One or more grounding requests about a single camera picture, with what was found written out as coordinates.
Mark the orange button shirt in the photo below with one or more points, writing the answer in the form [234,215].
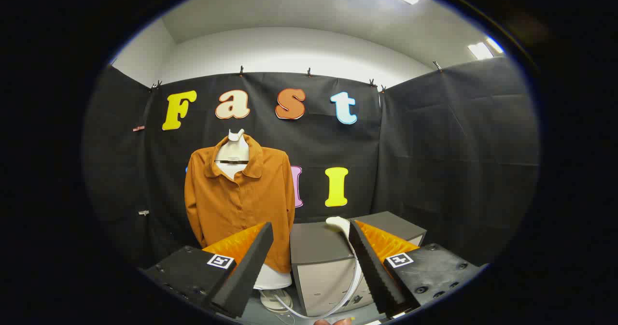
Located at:
[231,204]

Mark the white mannequin torso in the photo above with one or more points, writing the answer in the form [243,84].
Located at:
[234,148]

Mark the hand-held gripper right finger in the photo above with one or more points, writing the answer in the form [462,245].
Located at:
[376,272]

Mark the black backdrop cloth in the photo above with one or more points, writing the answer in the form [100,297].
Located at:
[434,146]

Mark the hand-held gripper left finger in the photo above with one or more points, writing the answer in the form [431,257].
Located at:
[246,272]

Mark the small ceiling light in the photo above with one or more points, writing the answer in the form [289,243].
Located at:
[480,50]

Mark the grey cabinet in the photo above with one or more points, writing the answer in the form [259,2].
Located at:
[318,247]

